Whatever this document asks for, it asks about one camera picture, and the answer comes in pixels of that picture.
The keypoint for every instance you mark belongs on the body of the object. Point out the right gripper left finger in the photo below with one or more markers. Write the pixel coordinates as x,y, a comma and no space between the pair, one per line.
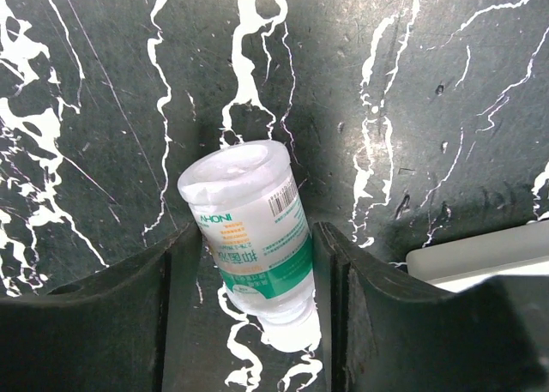
121,329

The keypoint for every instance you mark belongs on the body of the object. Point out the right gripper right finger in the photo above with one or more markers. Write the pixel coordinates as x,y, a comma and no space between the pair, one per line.
383,330

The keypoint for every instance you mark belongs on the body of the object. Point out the white green-label bottle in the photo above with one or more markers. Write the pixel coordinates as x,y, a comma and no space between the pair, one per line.
246,203

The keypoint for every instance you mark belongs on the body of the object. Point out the grey divided tray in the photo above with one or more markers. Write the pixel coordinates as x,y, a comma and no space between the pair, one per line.
458,265

